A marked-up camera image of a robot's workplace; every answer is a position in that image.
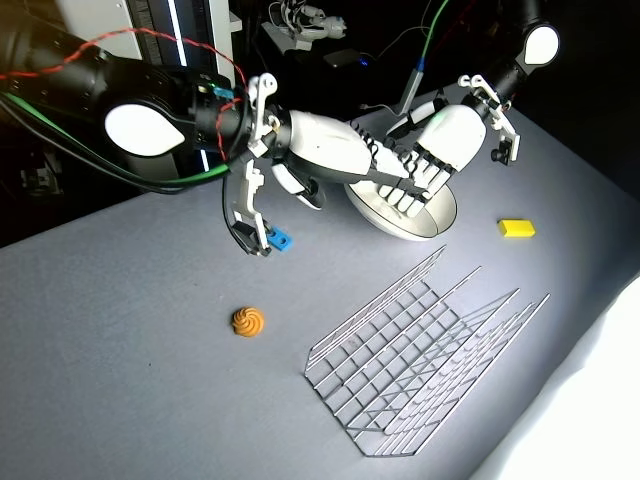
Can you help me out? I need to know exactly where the white plate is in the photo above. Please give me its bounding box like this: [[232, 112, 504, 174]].
[[349, 182, 459, 240], [343, 180, 442, 243]]

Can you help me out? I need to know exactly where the silver wire dish rack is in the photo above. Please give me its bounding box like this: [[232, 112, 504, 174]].
[[303, 244, 551, 458]]

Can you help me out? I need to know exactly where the blue two-hole block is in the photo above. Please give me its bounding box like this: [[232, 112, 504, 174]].
[[267, 225, 295, 252]]

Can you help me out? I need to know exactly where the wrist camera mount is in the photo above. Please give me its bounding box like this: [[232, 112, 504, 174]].
[[222, 73, 281, 258], [457, 74, 522, 166]]

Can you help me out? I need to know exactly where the yellow rectangular block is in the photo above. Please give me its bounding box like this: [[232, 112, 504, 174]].
[[497, 218, 537, 239]]

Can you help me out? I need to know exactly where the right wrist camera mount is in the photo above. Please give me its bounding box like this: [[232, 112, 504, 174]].
[[222, 73, 281, 258]]

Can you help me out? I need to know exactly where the orange swirl cookie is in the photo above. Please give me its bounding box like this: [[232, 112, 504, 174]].
[[230, 306, 266, 339]]

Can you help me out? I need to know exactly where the grey cable adapter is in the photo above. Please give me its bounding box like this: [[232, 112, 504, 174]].
[[397, 57, 427, 115]]

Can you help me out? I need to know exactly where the green cable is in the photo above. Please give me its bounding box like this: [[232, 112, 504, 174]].
[[422, 0, 451, 62]]

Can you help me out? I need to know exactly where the spare white robot hand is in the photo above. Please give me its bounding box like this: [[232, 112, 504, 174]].
[[262, 0, 349, 54]]

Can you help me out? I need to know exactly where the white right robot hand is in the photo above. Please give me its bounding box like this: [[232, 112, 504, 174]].
[[264, 109, 432, 211]]

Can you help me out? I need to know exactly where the black box with blue light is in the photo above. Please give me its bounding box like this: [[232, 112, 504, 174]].
[[322, 48, 365, 70]]

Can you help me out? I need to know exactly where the thin white cable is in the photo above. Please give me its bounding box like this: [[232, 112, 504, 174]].
[[359, 24, 436, 119]]

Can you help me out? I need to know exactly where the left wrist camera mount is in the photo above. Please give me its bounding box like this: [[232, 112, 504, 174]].
[[457, 74, 522, 166]]

